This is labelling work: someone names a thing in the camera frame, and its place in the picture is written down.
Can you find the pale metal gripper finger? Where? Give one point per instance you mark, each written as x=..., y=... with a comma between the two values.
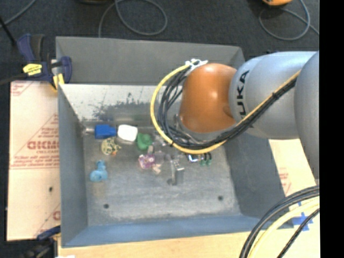
x=180, y=175
x=173, y=174

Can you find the pink and purple toy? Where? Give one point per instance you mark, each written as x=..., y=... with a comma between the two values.
x=146, y=161

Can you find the grey metal bin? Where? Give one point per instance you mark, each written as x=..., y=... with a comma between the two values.
x=150, y=195

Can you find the green toy animal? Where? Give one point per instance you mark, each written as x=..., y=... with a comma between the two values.
x=144, y=142

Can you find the white rounded block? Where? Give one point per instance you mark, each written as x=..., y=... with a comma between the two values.
x=127, y=132

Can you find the yellow patterned round toy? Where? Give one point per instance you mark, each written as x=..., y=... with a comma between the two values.
x=109, y=146

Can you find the light blue toy animal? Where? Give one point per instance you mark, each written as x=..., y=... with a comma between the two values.
x=98, y=172

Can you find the blue block with metal tip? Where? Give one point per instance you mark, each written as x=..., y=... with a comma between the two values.
x=104, y=131

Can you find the brown cardboard board, red print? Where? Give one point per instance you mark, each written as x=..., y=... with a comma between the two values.
x=32, y=154

